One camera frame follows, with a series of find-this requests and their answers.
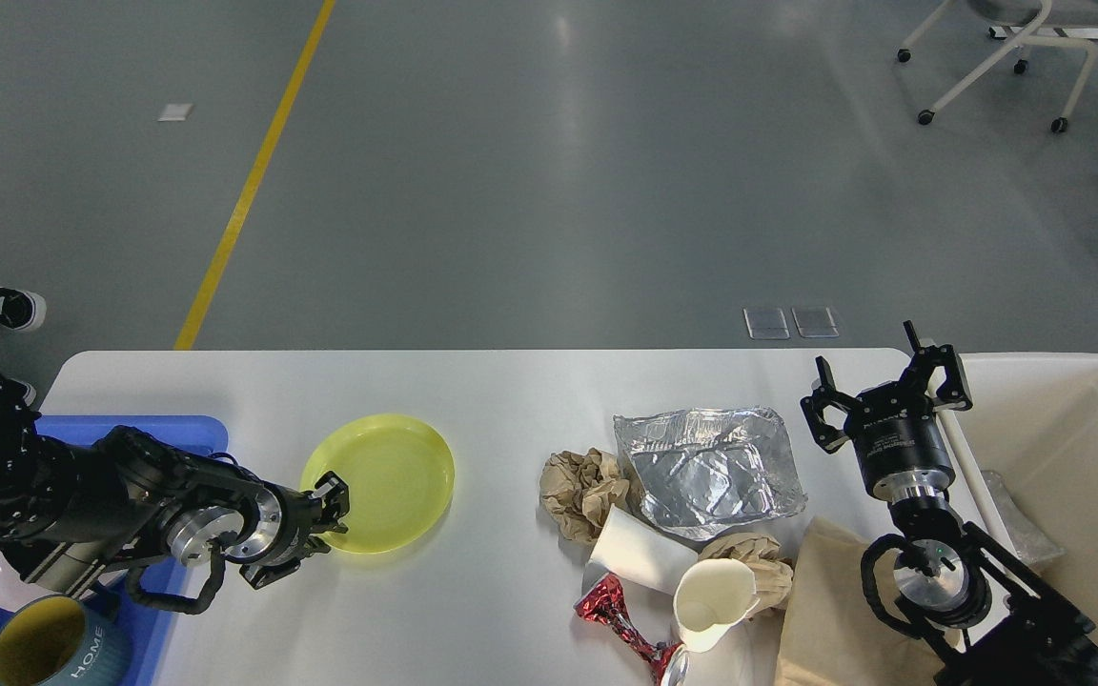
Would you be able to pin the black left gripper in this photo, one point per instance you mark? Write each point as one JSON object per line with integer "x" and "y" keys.
{"x": 284, "y": 528}

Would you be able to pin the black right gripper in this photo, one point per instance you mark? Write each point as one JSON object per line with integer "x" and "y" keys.
{"x": 895, "y": 443}

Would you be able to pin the yellow plastic plate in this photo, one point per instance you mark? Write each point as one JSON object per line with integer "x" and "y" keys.
{"x": 400, "y": 473}

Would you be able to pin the teal HOME mug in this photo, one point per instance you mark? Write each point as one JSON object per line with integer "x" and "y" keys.
{"x": 57, "y": 640}

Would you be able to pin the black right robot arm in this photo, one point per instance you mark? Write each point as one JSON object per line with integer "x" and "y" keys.
{"x": 939, "y": 578}

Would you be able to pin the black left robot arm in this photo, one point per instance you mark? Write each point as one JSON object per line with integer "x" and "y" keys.
{"x": 170, "y": 520}

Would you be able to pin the beige plastic bin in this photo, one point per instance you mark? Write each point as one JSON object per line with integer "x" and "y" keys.
{"x": 1034, "y": 421}

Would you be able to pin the brown paper bag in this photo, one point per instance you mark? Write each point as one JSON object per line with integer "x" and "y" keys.
{"x": 829, "y": 635}

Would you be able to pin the crushed white paper cup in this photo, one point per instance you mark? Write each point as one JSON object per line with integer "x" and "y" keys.
{"x": 712, "y": 597}

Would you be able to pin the crumpled brown paper ball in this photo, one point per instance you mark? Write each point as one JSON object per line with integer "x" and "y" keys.
{"x": 579, "y": 491}

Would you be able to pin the white paper cup lying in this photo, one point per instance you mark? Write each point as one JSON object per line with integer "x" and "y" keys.
{"x": 637, "y": 553}

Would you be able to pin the white plate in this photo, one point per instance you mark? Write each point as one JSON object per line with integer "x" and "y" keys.
{"x": 14, "y": 593}

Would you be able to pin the black white sneaker near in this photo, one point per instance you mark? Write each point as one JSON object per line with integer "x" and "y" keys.
{"x": 26, "y": 390}

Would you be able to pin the black white sneaker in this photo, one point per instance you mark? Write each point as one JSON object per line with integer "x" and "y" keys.
{"x": 26, "y": 390}
{"x": 21, "y": 311}

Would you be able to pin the red foil wrapper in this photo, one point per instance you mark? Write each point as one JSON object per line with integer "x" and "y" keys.
{"x": 605, "y": 603}

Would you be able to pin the blue plastic tray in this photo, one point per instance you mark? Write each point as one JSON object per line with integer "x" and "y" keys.
{"x": 148, "y": 630}

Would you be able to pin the black white sneaker far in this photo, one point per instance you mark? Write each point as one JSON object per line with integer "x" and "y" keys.
{"x": 21, "y": 311}

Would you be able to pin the white rolling chair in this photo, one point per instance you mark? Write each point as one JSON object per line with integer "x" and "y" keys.
{"x": 1028, "y": 25}

